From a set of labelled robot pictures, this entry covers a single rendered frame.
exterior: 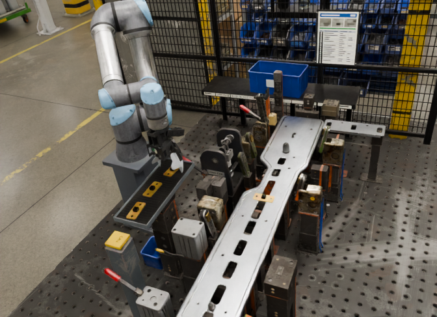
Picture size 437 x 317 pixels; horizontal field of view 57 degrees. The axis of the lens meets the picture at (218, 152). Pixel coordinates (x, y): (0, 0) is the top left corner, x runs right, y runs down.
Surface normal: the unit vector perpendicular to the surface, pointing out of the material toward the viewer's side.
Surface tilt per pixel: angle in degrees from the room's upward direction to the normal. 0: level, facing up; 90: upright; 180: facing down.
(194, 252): 90
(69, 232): 0
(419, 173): 0
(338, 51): 90
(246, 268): 0
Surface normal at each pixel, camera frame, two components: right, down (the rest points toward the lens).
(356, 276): -0.11, -0.82
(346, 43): -0.39, 0.56
